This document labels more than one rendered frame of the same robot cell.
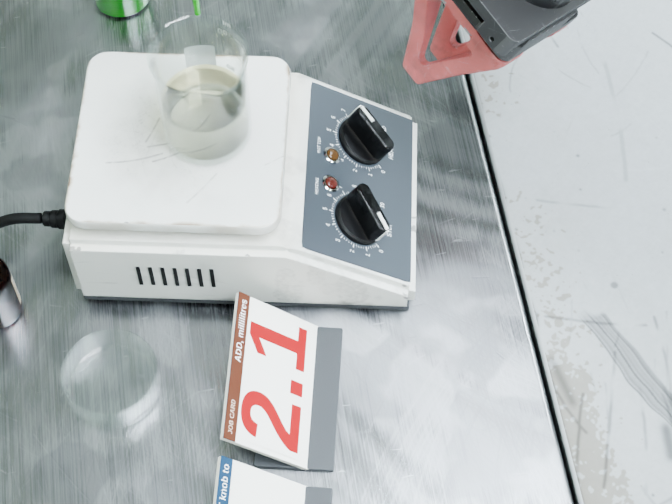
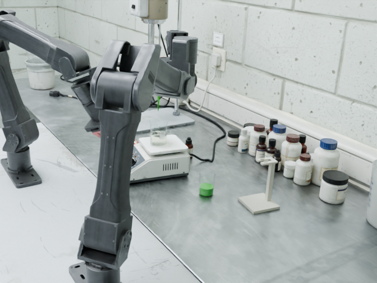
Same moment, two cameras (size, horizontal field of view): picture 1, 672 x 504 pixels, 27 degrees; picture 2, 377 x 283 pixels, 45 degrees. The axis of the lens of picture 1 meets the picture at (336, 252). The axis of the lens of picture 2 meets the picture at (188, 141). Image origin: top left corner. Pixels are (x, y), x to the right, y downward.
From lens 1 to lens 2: 168 cm
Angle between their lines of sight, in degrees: 97
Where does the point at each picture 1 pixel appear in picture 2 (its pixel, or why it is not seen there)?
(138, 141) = (169, 141)
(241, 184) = (147, 140)
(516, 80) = not seen: hidden behind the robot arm
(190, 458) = not seen: hidden behind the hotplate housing
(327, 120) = (139, 159)
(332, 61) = (149, 192)
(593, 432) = (73, 161)
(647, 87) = (69, 201)
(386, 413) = not seen: hidden behind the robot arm
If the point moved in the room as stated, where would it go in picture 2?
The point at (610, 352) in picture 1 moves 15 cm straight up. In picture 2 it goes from (72, 169) to (69, 121)
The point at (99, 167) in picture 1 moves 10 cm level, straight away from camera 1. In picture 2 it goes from (174, 138) to (196, 149)
